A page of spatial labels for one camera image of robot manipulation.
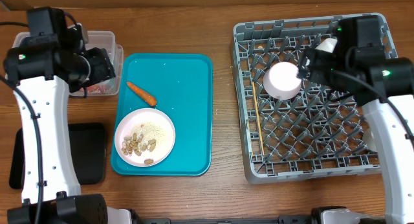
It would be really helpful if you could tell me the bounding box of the white bowl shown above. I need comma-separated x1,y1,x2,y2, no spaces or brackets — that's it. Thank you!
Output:
316,38,338,53

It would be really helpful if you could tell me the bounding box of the red snack wrapper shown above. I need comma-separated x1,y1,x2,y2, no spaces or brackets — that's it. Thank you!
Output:
87,84,108,95

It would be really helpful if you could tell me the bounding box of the pile of rice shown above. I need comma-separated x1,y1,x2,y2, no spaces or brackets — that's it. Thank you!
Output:
129,122,170,150

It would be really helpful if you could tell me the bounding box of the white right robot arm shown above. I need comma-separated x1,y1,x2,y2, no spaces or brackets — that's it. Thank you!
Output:
302,46,413,223

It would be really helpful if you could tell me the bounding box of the white cup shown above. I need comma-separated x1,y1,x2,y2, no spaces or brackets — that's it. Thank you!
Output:
362,129,377,152

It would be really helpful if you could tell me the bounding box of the peanut shells pile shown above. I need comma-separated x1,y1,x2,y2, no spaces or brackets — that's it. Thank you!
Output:
120,133,157,157

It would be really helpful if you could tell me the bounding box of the wooden chopstick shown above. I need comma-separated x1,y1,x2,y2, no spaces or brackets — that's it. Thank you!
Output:
252,82,265,156

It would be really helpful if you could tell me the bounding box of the black tray bin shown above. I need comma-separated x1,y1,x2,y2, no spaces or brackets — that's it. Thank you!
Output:
9,123,107,189

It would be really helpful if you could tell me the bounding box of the clear plastic bin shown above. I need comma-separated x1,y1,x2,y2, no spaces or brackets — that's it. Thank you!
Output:
5,26,123,96

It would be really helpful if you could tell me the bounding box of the orange carrot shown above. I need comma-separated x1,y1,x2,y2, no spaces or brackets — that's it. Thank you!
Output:
126,82,157,107

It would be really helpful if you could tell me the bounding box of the grey plastic dishwasher rack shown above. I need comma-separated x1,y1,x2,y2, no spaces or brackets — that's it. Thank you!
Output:
230,16,381,184

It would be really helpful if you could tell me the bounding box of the pink plate with peanuts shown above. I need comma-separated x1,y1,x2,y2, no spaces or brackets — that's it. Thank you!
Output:
114,108,176,168

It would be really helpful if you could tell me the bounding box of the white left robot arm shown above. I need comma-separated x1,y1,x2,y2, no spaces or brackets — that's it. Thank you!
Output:
3,37,115,223

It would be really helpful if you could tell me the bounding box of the pink bowl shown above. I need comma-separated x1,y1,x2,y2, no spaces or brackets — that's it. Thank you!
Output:
263,62,301,100

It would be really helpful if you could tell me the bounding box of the teal plastic tray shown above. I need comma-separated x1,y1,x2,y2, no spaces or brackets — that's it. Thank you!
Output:
111,53,213,176

